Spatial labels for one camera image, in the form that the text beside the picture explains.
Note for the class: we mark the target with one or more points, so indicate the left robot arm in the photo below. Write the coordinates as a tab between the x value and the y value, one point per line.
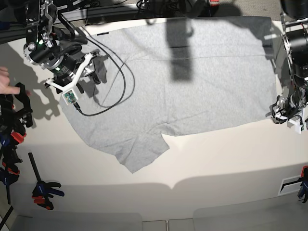
294	19

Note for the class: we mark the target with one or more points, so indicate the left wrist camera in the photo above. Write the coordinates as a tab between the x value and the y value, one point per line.
295	125

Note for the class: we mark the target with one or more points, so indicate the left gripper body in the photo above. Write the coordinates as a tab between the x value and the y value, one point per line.
284	110

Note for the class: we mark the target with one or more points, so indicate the person's hand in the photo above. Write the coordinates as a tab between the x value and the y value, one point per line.
5	87

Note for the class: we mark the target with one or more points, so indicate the blue clamp right edge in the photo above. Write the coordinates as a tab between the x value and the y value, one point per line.
303	192

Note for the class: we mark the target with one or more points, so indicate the blue clamp left edge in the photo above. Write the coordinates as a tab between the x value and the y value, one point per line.
6	141

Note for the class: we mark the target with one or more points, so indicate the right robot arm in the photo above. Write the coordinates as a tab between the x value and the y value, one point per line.
51	43

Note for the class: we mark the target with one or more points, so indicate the blue clamp edge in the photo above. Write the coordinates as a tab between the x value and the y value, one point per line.
6	141
303	192

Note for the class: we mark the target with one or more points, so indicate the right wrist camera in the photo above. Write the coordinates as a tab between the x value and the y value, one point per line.
70	96

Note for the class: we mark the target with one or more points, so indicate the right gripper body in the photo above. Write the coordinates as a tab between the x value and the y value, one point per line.
67	71

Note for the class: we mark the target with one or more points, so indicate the red black clamp lower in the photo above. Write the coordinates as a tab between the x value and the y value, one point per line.
18	134

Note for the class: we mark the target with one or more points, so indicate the grey T-shirt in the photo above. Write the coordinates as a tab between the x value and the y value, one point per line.
175	78

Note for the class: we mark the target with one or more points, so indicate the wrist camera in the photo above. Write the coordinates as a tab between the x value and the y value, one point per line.
70	96
295	125

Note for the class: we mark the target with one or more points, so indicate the blue clamp lower left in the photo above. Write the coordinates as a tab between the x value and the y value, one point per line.
10	172

